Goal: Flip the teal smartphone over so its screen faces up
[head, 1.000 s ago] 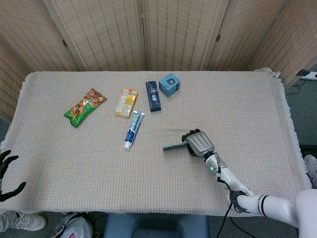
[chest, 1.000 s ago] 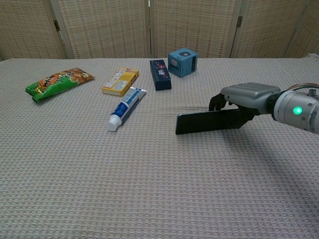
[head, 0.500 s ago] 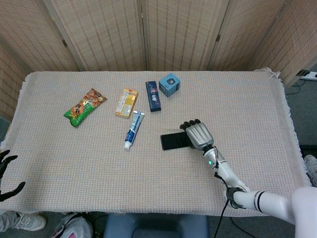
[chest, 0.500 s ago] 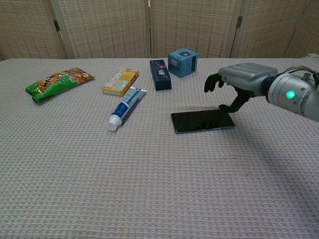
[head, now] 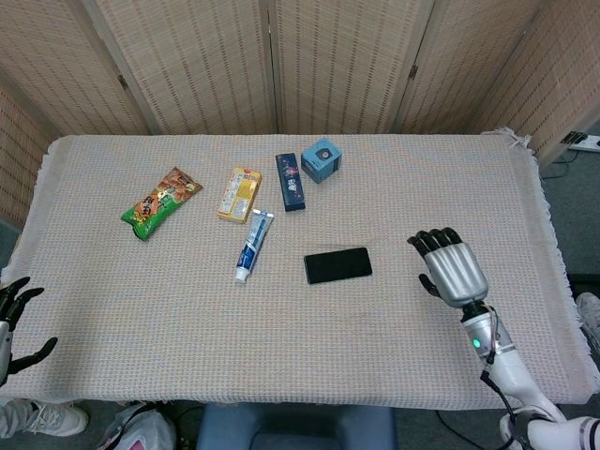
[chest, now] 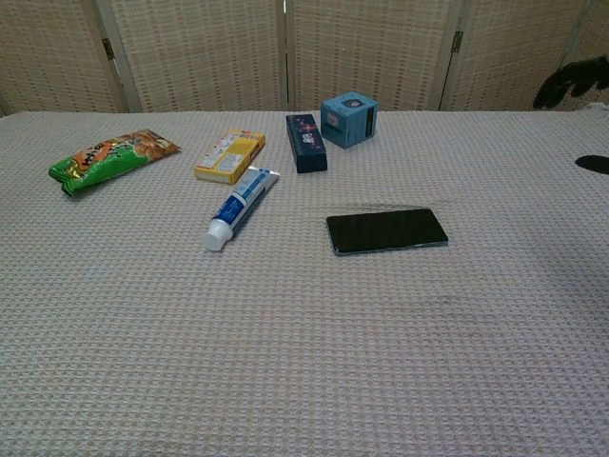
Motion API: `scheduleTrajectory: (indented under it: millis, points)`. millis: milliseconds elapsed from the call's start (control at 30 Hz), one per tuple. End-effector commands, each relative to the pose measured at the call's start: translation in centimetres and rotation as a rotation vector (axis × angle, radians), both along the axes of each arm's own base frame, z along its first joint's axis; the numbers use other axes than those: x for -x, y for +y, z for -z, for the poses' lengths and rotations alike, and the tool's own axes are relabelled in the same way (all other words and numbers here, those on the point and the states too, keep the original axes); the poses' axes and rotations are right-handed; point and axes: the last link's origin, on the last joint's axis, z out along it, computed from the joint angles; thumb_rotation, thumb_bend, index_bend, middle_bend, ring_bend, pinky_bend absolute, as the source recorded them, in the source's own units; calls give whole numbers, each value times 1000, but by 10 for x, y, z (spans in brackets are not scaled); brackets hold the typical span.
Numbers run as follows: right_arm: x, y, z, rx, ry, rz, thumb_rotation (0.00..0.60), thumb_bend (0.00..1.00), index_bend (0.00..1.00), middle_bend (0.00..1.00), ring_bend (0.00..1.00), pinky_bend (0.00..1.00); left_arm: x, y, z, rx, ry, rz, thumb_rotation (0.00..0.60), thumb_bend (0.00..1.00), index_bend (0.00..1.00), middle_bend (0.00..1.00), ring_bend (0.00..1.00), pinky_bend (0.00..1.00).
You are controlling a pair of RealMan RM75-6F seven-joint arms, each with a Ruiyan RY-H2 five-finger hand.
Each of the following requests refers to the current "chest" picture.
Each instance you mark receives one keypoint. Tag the dark blue oblong box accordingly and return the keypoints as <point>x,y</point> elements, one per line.
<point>307,143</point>

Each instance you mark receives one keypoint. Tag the woven folding screen panel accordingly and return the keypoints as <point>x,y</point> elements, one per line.
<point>47,52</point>
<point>371,47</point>
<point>200,52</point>
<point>595,28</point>
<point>514,52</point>

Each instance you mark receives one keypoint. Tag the teal smartphone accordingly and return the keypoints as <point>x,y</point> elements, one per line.
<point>387,231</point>

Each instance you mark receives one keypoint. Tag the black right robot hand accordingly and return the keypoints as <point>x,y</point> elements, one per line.
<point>573,76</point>

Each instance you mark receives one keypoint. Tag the beige waffle-weave tablecloth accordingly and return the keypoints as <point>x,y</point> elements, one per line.
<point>304,357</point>

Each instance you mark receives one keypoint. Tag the light blue cube box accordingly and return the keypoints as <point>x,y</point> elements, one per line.
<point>347,121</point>

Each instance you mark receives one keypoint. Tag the blue white toothpaste tube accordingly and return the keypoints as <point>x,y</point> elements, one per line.
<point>238,202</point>

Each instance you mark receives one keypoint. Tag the green orange snack bag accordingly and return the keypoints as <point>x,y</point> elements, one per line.
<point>109,158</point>

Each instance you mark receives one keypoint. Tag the yellow white carton box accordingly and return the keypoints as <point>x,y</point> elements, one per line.
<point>228,157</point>

